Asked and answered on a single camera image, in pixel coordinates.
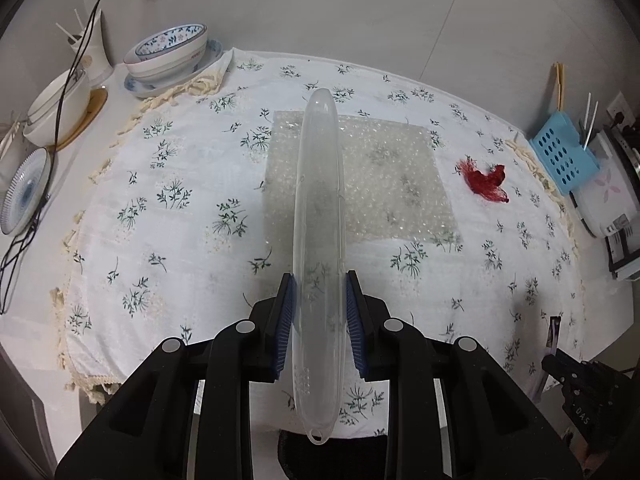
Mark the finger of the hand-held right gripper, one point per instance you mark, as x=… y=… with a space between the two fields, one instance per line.
x=562 y=367

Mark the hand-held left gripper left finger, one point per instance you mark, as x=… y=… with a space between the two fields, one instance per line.
x=282 y=332

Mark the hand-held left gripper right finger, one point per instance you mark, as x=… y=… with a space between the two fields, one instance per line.
x=356 y=332

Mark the small dark packet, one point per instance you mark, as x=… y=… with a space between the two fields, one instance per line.
x=552 y=335

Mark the white floral fringed tablecloth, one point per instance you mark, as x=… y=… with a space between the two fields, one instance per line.
x=175 y=240

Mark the clear bubble wrap sheet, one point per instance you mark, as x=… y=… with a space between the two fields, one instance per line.
x=395 y=185

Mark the white rice cooker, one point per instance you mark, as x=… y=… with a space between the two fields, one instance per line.
x=612 y=190

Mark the red feather scrap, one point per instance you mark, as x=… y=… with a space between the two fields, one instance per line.
x=487 y=180

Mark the blue perforated utensil basket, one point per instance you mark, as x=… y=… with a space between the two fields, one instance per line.
x=562 y=155

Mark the white sticks in basket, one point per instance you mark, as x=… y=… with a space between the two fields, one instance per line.
x=590 y=120

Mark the blue floral patterned plate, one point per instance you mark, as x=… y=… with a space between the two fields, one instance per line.
x=145 y=89

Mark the wooden chopsticks pair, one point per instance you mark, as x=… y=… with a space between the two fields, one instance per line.
x=560 y=87

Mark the round wooden trivet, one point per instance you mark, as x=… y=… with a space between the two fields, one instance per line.
x=95 y=110

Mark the plain white bowl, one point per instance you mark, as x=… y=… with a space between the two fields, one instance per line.
x=160 y=67

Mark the blue striped plate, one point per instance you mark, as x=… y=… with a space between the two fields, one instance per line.
x=22 y=192

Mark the blue floral patterned bowl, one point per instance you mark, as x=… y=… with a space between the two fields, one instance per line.
x=172 y=42

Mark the white lidded pot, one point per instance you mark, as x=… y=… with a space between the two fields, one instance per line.
x=55 y=110

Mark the white cup with sticks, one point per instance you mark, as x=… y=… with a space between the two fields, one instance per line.
x=100 y=55

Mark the white wall socket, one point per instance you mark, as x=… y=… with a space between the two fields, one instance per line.
x=621 y=108

